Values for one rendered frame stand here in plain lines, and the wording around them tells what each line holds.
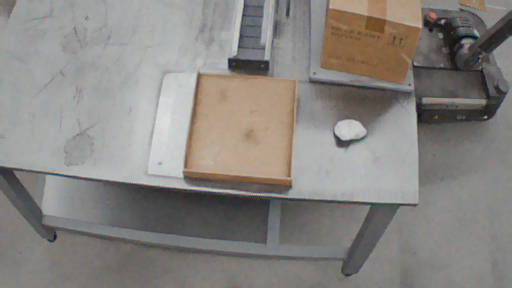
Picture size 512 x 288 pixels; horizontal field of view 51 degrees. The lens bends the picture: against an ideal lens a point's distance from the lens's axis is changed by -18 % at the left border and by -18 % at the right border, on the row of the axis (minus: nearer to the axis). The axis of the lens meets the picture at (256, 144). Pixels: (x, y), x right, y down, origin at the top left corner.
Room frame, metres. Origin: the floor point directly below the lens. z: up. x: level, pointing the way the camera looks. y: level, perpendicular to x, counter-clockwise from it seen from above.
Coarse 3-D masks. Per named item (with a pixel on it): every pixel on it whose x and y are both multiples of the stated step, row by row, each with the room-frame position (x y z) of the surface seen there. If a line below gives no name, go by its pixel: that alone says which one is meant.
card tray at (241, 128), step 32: (224, 96) 0.86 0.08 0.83; (256, 96) 0.86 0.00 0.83; (288, 96) 0.87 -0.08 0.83; (192, 128) 0.77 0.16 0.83; (224, 128) 0.77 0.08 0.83; (256, 128) 0.77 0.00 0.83; (288, 128) 0.77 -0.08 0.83; (192, 160) 0.68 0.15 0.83; (224, 160) 0.68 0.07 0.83; (256, 160) 0.68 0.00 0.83; (288, 160) 0.69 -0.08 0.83
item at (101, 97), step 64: (64, 0) 1.24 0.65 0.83; (128, 0) 1.22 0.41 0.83; (192, 0) 1.20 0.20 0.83; (0, 64) 0.99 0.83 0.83; (64, 64) 0.98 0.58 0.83; (128, 64) 0.97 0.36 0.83; (192, 64) 0.96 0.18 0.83; (0, 128) 0.75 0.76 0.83; (64, 128) 0.76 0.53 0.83; (128, 128) 0.76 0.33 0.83; (320, 128) 0.78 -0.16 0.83; (384, 128) 0.79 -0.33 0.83; (192, 192) 0.60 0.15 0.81; (256, 192) 0.60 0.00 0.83; (320, 192) 0.61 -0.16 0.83; (384, 192) 0.61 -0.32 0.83
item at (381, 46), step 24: (336, 0) 0.98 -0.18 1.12; (360, 0) 0.98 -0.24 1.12; (384, 0) 0.99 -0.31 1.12; (408, 0) 1.01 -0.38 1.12; (336, 24) 0.95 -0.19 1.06; (360, 24) 0.94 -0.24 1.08; (384, 24) 0.93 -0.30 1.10; (408, 24) 0.92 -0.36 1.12; (336, 48) 0.94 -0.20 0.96; (360, 48) 0.94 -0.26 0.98; (384, 48) 0.93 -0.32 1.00; (408, 48) 0.92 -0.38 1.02; (360, 72) 0.93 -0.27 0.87; (384, 72) 0.93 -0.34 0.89
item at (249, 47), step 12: (252, 0) 1.16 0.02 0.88; (264, 0) 1.16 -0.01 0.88; (252, 12) 1.11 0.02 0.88; (252, 24) 1.07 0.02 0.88; (240, 36) 1.03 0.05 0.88; (252, 36) 1.03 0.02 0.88; (240, 48) 0.98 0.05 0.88; (252, 48) 0.98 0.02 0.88; (264, 48) 0.99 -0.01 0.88; (264, 60) 0.95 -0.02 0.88
